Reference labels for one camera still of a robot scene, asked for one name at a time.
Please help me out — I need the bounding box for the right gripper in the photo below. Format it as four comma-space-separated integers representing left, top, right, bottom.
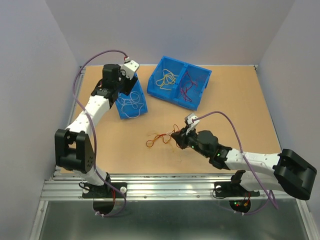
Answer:
170, 125, 210, 159

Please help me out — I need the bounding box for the wire bundle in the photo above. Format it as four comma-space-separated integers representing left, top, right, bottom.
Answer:
146, 124, 183, 161

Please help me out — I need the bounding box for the white wire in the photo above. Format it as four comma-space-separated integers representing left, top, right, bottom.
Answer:
117, 91, 143, 118

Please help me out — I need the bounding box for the yellow wire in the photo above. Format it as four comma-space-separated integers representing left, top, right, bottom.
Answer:
156, 68, 180, 91

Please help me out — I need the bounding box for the long red wire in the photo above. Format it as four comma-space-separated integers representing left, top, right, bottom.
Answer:
178, 71, 205, 103

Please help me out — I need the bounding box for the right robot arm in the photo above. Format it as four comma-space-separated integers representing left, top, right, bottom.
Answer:
171, 127, 317, 200

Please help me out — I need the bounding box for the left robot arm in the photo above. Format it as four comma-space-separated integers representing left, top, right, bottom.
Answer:
54, 60, 140, 198

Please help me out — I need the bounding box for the small blue bin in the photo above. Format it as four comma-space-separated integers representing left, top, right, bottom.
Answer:
115, 80, 148, 120

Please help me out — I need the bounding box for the blue double-compartment bin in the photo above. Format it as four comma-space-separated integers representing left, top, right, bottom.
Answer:
147, 56, 212, 111

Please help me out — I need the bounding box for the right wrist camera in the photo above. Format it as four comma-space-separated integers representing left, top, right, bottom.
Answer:
184, 113, 200, 135

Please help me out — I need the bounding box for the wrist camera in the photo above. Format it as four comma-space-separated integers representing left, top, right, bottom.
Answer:
184, 113, 200, 135
120, 57, 140, 79

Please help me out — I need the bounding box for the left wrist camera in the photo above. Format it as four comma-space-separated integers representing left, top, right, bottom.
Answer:
120, 57, 140, 79

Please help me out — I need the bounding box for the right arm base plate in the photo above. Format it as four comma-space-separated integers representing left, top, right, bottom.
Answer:
212, 181, 260, 198

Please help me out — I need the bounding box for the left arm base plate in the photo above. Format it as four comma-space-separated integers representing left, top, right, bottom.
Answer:
78, 182, 128, 199

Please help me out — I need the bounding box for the aluminium rail frame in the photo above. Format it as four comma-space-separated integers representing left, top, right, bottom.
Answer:
30, 66, 311, 240

